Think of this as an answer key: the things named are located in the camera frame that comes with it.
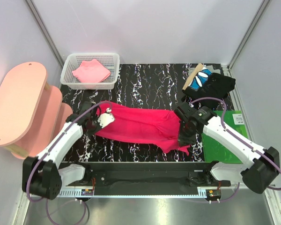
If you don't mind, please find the crimson red t-shirt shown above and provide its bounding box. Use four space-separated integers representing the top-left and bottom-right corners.
96 103 189 155

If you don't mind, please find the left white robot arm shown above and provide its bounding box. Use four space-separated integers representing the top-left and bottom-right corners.
22 101 114 202

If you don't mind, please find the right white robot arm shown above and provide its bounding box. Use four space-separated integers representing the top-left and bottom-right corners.
174 102 280 194

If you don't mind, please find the green cutting mat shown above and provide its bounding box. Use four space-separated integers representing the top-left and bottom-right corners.
202 111 248 164

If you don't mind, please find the blue white graphic t-shirt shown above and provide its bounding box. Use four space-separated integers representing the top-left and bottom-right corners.
189 68 212 91

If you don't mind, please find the black folded t-shirt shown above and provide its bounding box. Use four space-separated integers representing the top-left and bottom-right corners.
182 73 236 100

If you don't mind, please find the light pink folded t-shirt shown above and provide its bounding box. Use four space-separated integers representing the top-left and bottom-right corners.
72 59 111 83

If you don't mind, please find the white plastic mesh basket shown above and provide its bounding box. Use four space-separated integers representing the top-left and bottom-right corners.
60 53 120 90

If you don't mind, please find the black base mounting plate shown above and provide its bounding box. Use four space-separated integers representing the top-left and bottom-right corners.
70 162 230 197

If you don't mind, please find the grey folded t-shirt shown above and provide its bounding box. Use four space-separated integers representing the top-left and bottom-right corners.
188 65 222 75

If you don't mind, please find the tan folded t-shirt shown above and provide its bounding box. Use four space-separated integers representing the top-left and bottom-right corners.
182 63 204 90

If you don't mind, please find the pink three-tier wooden shelf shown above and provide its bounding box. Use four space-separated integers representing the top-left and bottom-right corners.
0 62 73 159

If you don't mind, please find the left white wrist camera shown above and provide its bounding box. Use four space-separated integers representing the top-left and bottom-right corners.
98 108 115 128

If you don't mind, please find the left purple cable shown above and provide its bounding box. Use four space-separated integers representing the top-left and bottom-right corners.
25 100 113 225

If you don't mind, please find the white slotted cable duct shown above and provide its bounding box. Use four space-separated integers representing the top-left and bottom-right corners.
57 188 94 198

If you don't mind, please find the aluminium rail frame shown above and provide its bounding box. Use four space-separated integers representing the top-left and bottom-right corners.
13 170 281 225

